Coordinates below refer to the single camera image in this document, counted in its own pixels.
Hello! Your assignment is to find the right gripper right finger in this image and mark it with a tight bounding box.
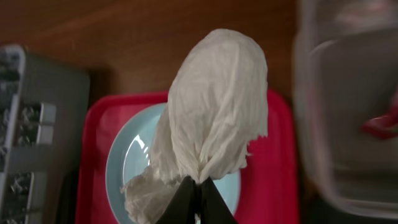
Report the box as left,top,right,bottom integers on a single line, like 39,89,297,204
200,178,238,224

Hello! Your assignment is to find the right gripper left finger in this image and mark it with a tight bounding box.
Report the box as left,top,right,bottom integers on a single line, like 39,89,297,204
156,177,196,224

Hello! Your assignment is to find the white napkin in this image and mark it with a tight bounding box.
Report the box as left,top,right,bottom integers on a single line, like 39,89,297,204
121,29,268,223

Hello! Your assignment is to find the red snack wrapper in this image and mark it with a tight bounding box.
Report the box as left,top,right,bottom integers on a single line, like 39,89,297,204
361,94,397,139

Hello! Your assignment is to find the grey dishwasher rack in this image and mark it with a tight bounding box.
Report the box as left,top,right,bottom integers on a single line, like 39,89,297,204
1,44,90,223

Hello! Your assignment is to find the red plastic tray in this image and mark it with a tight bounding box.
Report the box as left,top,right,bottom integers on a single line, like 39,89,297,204
75,90,300,224

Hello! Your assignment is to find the large light blue plate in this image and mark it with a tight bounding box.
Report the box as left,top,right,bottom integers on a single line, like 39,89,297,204
106,100,247,223

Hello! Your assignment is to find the clear plastic bin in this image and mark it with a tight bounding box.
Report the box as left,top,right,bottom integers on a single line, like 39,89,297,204
294,1,397,220

